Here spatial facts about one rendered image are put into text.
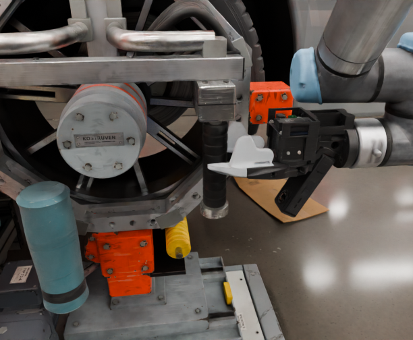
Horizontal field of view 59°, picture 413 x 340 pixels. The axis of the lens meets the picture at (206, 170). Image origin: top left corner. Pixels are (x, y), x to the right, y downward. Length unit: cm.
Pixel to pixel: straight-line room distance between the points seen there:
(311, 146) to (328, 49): 13
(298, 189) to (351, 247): 128
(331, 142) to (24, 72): 43
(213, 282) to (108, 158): 83
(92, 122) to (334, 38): 35
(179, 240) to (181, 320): 31
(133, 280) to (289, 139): 55
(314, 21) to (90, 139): 62
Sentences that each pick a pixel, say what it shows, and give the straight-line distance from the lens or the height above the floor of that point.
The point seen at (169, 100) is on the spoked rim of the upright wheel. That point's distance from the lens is 82.
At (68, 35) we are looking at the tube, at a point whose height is 100.
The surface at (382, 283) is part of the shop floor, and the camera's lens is 170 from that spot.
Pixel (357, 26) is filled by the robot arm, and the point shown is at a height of 103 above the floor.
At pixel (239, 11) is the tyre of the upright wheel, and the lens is 79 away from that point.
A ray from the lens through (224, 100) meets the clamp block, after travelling 50.
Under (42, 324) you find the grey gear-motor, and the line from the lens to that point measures 95.
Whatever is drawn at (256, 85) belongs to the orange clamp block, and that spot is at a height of 88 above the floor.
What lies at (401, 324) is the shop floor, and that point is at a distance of 157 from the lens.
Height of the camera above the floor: 106
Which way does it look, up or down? 26 degrees down
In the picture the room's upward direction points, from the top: straight up
